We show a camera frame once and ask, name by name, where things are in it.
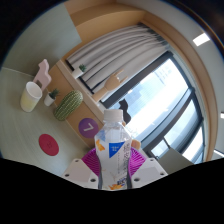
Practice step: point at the pink wooden horse figurine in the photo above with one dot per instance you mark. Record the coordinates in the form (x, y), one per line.
(42, 75)

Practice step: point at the rectangular ceiling light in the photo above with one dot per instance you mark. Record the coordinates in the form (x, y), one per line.
(222, 115)
(201, 39)

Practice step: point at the white paper cup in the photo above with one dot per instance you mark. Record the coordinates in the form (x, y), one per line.
(30, 98)

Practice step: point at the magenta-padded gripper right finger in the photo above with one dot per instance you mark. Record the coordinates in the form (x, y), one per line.
(151, 170)

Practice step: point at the dark-framed window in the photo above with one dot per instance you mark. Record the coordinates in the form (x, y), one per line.
(160, 100)

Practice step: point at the grey-green desk partition panel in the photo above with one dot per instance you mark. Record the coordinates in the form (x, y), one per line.
(176, 161)
(43, 36)

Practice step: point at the tall green cactus ornament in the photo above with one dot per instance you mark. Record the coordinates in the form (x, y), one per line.
(68, 105)

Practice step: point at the black wooden horse figurine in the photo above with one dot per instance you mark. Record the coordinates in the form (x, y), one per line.
(125, 110)

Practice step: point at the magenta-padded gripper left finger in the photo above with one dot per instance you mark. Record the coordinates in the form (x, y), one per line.
(76, 171)

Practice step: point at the clear plastic water bottle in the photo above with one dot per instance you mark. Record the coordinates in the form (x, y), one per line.
(112, 156)

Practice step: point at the round purple number sign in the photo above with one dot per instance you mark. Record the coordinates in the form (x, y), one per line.
(88, 128)

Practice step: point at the flat round red coaster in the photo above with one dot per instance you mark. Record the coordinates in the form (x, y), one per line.
(48, 145)

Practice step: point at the white pleated curtain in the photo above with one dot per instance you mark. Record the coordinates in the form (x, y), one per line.
(113, 53)

